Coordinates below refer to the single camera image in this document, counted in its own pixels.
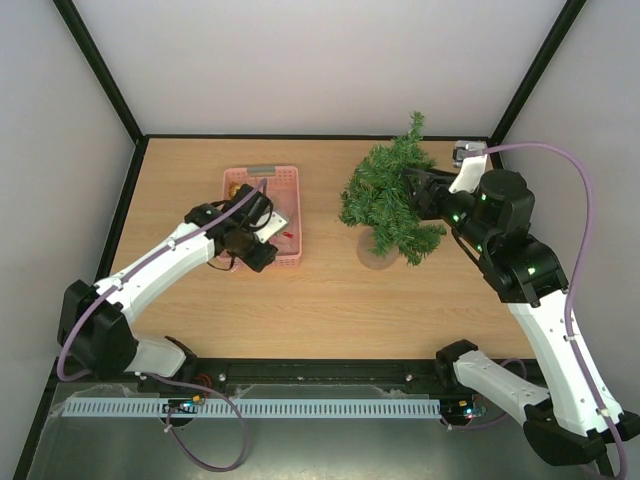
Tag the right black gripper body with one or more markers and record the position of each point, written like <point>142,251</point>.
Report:
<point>426,198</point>

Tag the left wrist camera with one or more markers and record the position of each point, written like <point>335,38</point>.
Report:
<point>270,224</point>

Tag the black frame rail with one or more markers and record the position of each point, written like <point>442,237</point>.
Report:
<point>408,376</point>

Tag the pink plastic basket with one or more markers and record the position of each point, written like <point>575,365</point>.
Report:
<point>283,190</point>

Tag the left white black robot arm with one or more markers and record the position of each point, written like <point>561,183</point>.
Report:
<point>96,319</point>

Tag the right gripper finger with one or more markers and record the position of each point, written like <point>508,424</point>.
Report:
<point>423,178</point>
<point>414,195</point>

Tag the small green christmas tree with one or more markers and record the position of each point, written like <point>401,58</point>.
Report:
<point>377,196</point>

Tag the light blue cable duct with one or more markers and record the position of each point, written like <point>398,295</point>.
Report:
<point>254,408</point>

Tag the gold bauble ornament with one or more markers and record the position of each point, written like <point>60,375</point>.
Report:
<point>233,189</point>

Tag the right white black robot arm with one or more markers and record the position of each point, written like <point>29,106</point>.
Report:
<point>573,418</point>

